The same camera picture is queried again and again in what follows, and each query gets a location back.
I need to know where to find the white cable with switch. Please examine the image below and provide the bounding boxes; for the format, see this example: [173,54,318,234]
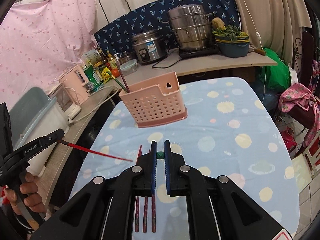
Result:
[232,0,265,53]

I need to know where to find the steel steamer pot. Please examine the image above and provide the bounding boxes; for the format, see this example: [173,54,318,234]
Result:
[167,4,217,52]

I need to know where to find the pink electric kettle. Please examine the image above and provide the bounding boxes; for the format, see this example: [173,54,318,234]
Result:
[59,64,90,105]

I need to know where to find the yellow packet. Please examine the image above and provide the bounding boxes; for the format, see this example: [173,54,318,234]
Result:
[101,67,112,83]

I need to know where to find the blue printed tablecloth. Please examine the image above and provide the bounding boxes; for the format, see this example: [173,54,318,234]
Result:
[69,76,300,240]

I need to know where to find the pink dotted curtain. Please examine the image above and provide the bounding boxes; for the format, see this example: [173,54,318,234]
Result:
[0,0,98,105]

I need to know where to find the green plastic bag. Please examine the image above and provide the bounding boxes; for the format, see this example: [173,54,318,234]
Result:
[257,48,292,90]

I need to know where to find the small pot with lid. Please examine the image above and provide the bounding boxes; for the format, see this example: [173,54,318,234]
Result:
[119,51,135,64]

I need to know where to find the pink floral cloth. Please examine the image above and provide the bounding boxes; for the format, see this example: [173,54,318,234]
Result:
[278,82,320,145]

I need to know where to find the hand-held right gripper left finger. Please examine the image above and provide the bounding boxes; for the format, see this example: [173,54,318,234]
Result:
[30,141,158,240]

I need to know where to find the white tub with grey lid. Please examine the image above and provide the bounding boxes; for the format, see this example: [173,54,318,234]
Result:
[7,87,69,178]

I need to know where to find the brown potato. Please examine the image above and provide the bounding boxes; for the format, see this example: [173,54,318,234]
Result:
[212,17,225,29]

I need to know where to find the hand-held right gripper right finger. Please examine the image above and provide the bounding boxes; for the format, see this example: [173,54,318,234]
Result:
[164,140,293,240]

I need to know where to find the steel rice cooker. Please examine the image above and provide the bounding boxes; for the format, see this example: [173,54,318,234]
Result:
[131,29,167,64]

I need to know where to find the black induction cooker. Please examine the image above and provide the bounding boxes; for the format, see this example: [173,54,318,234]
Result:
[179,46,220,59]

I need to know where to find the blue plastic basin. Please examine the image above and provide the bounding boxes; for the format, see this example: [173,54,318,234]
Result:
[215,34,250,58]

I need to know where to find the beige curtain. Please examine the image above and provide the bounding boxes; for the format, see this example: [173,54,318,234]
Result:
[226,0,313,63]

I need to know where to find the dark ornate chair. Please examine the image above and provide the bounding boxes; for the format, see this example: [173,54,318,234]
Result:
[294,30,320,85]

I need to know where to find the leafy green vegetables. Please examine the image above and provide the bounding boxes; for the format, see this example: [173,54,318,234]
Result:
[212,24,244,42]

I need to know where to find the pink perforated utensil basket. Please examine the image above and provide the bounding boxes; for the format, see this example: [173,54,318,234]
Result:
[118,71,188,128]

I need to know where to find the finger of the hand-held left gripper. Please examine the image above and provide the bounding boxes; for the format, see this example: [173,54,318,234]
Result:
[4,129,65,161]

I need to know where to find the navy floral cloth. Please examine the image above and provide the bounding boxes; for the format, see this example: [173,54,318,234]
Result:
[94,0,240,55]

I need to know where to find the yellow liquid bottle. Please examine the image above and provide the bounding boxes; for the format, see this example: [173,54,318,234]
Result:
[106,51,118,68]

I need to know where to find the red plastic stool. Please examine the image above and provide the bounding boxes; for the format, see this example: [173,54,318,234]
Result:
[285,127,320,180]

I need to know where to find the green tin can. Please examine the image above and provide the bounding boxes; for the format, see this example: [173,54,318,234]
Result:
[84,65,103,92]

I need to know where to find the person's left hand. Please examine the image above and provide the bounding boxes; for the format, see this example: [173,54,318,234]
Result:
[4,172,47,221]

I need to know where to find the white countertop appliance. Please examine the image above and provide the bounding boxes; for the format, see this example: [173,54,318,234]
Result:
[47,84,82,117]

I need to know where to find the white paper carton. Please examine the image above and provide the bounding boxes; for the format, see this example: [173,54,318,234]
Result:
[81,50,100,67]

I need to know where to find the wooden-handled tool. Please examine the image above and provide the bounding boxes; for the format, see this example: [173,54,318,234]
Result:
[247,46,267,55]

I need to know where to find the clear food container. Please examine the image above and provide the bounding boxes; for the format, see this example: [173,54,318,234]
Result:
[120,59,138,75]

